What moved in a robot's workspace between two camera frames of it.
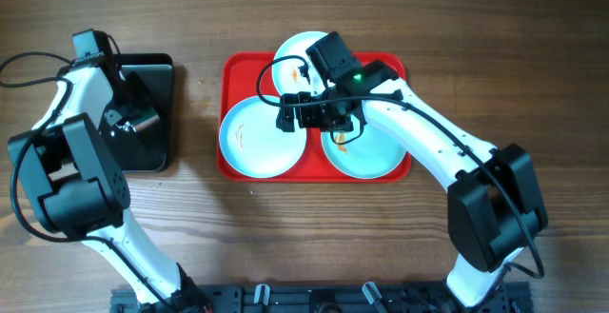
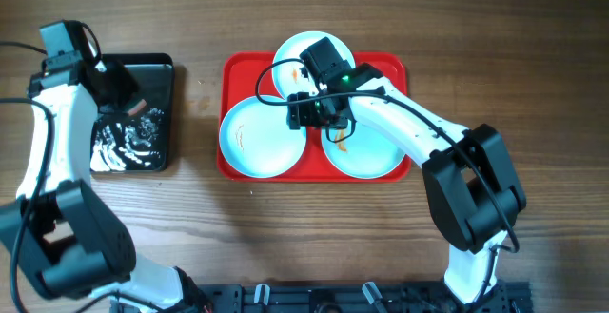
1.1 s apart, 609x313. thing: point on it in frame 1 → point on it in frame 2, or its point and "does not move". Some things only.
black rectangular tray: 137,122 does not move
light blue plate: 254,145 does not move
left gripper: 131,117 → 116,90
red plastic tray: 247,74 does not move
